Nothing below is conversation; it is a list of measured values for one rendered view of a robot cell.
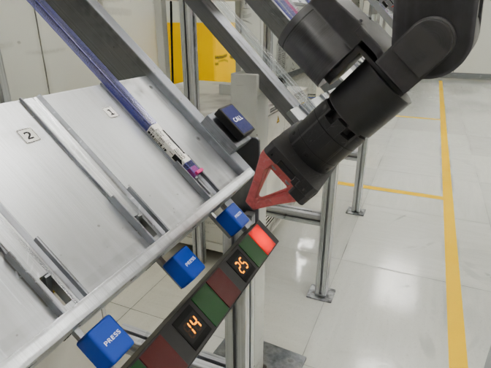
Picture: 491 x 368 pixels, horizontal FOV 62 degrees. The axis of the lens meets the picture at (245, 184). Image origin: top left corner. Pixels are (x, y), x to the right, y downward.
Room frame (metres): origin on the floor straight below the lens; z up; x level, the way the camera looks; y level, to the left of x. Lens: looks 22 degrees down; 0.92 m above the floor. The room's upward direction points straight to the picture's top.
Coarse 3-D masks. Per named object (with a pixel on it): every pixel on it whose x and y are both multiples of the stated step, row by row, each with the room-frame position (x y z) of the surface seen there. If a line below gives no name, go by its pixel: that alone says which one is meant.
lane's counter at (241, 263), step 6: (240, 252) 0.41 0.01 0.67; (234, 258) 0.40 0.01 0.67; (240, 258) 0.40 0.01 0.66; (246, 258) 0.41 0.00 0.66; (234, 264) 0.39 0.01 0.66; (240, 264) 0.40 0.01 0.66; (246, 264) 0.40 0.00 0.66; (240, 270) 0.39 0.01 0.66; (246, 270) 0.39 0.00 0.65; (252, 270) 0.40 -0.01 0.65; (240, 276) 0.38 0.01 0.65; (246, 276) 0.39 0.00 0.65
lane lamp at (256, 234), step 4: (256, 224) 0.47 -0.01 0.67; (256, 228) 0.47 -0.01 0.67; (260, 228) 0.47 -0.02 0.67; (252, 232) 0.45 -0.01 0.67; (256, 232) 0.46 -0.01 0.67; (260, 232) 0.46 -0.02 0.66; (264, 232) 0.47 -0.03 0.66; (252, 236) 0.45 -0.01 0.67; (256, 236) 0.45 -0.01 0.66; (260, 236) 0.46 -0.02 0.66; (264, 236) 0.46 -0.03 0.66; (256, 240) 0.45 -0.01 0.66; (260, 240) 0.45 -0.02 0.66; (264, 240) 0.46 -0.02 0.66; (268, 240) 0.46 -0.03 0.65; (272, 240) 0.47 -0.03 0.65; (260, 244) 0.45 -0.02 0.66; (264, 244) 0.45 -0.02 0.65; (268, 244) 0.46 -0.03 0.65; (272, 244) 0.46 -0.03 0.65; (264, 248) 0.44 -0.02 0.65; (268, 248) 0.45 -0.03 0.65; (272, 248) 0.45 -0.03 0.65; (268, 252) 0.44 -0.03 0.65
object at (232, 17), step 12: (216, 0) 0.76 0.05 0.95; (228, 12) 0.75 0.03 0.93; (240, 24) 0.74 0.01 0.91; (252, 36) 0.73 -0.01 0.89; (264, 48) 0.72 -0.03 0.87; (264, 60) 0.71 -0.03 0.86; (276, 72) 0.70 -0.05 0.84; (288, 84) 0.69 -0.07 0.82; (300, 96) 0.68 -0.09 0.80; (312, 108) 0.67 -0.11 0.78
